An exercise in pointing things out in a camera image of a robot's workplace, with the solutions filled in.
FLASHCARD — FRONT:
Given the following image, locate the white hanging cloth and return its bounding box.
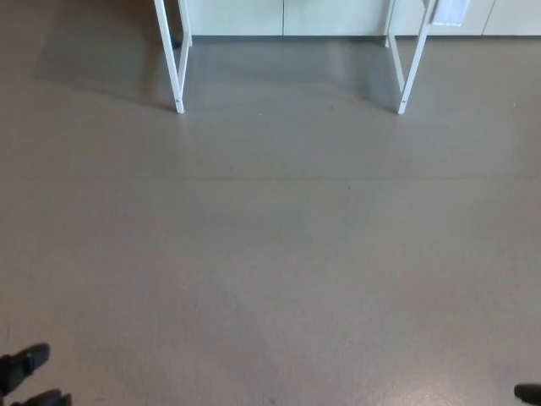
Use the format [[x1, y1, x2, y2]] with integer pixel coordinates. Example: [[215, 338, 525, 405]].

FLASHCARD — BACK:
[[429, 0, 471, 27]]

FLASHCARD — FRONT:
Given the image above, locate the white low cabinet row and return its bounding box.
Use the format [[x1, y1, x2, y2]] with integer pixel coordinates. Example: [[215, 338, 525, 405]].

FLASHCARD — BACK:
[[185, 0, 541, 38]]

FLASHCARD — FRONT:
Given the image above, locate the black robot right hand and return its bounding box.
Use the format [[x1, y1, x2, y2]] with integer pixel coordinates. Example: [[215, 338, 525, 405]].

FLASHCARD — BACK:
[[514, 383, 541, 405]]

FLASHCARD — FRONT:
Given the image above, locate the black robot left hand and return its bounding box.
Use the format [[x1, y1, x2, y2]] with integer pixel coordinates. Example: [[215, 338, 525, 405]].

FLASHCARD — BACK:
[[0, 343, 73, 406]]

